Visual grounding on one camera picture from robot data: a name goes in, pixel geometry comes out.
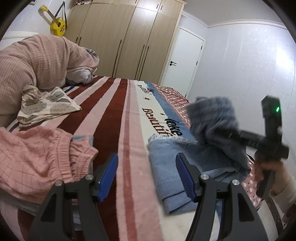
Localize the light blue denim pants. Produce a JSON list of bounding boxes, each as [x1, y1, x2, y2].
[[148, 96, 251, 215]]

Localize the right forearm cream sleeve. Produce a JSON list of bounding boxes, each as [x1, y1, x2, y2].
[[272, 176, 296, 224]]

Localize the right hand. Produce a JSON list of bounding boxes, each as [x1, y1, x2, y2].
[[254, 151, 290, 196]]

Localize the pink checked pants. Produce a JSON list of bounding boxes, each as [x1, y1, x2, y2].
[[0, 126, 99, 205]]

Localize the leaf pattern pillowcase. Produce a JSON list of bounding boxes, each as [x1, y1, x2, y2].
[[17, 85, 82, 128]]

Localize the white door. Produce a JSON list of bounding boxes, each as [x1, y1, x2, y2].
[[161, 27, 205, 97]]

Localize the striped pink bed blanket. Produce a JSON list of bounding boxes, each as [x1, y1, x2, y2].
[[0, 75, 265, 241]]

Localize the pink ribbed duvet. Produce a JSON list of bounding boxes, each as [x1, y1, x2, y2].
[[1, 34, 99, 127]]

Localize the beige wooden wardrobe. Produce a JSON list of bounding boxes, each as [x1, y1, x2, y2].
[[65, 0, 186, 84]]

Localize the yellow guitar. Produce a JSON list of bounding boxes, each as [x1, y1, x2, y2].
[[40, 1, 67, 37]]

